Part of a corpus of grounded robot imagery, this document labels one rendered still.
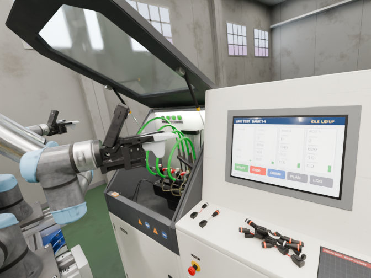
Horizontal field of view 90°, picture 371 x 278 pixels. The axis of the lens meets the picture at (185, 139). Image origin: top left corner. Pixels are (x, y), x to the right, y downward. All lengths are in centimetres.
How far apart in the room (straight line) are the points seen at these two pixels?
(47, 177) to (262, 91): 79
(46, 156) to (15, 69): 329
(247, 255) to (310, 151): 43
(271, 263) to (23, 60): 374
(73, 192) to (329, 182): 80
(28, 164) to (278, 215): 85
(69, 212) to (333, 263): 78
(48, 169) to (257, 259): 68
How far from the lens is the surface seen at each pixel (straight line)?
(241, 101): 90
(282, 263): 79
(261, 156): 86
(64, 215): 56
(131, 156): 49
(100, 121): 370
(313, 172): 83
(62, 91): 379
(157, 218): 105
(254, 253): 81
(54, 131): 157
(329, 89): 83
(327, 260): 84
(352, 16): 885
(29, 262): 87
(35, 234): 133
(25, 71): 377
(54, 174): 52
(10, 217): 81
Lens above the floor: 156
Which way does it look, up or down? 14 degrees down
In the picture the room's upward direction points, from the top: 8 degrees counter-clockwise
